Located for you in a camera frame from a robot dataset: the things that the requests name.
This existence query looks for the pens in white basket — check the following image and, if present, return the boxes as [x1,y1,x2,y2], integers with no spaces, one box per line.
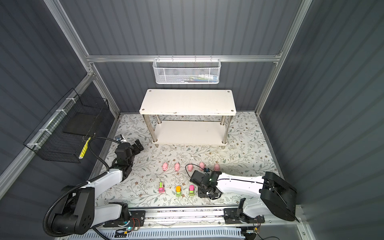
[178,74,220,84]

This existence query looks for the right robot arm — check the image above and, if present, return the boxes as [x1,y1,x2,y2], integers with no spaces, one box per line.
[190,170,299,223]

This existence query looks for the white two-tier shelf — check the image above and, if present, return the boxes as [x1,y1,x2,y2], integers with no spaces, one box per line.
[140,89,237,147]

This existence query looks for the yellow tag on basket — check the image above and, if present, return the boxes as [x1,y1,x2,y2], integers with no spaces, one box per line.
[79,137,91,160]

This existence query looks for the green pink mixer toy truck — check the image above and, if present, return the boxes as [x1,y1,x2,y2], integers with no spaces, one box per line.
[189,185,195,196]

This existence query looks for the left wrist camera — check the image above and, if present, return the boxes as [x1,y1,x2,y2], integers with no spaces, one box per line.
[115,135,127,143]

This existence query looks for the black wire basket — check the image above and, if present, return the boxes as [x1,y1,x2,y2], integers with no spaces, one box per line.
[24,90,110,164]

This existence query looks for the white wire mesh basket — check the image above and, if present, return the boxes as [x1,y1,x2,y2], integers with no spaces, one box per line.
[153,60,222,85]

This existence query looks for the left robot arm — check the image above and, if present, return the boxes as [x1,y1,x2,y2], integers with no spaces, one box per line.
[43,136,144,238]

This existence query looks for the green orange mixer toy truck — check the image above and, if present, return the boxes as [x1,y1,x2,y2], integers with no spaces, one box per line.
[176,186,182,197]

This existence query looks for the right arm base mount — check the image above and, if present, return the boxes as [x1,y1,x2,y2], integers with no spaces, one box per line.
[223,208,265,225]

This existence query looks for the white cable duct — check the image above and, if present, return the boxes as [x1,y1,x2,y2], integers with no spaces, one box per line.
[67,226,245,240]

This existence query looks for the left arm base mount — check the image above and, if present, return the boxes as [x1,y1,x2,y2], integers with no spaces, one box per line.
[103,211,146,228]

